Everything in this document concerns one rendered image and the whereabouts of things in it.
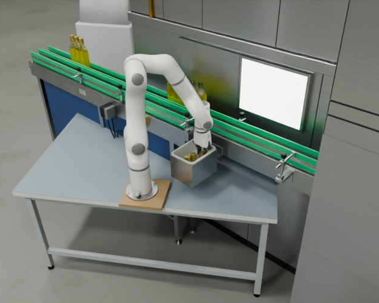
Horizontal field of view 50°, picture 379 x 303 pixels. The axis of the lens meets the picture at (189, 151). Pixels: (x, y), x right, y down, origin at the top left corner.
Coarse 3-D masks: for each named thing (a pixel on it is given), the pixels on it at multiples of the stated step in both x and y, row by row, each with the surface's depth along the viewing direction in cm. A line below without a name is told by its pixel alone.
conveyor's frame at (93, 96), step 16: (32, 64) 340; (48, 80) 333; (64, 80) 315; (80, 96) 309; (96, 96) 293; (160, 128) 257; (176, 128) 247; (176, 144) 253; (224, 144) 238; (240, 144) 230; (240, 160) 234; (256, 160) 226; (272, 160) 218; (272, 176) 223; (304, 176) 208; (304, 192) 212
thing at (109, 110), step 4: (108, 104) 284; (100, 108) 281; (104, 108) 279; (108, 108) 278; (112, 108) 280; (100, 112) 283; (104, 112) 280; (108, 112) 279; (112, 112) 282; (104, 116) 282; (108, 116) 280; (112, 116) 283
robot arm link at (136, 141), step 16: (128, 64) 195; (128, 80) 191; (144, 80) 192; (128, 96) 201; (144, 96) 204; (128, 112) 207; (144, 112) 210; (128, 128) 210; (144, 128) 211; (128, 144) 211; (144, 144) 212
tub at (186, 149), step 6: (186, 144) 239; (192, 144) 243; (174, 150) 233; (180, 150) 236; (186, 150) 240; (192, 150) 244; (174, 156) 229; (180, 156) 238; (198, 156) 240; (204, 156) 227; (186, 162) 224; (192, 162) 223
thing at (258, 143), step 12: (156, 96) 264; (216, 120) 236; (228, 132) 234; (240, 132) 227; (252, 144) 225; (264, 144) 219; (276, 144) 214; (276, 156) 217; (300, 156) 206; (312, 168) 205
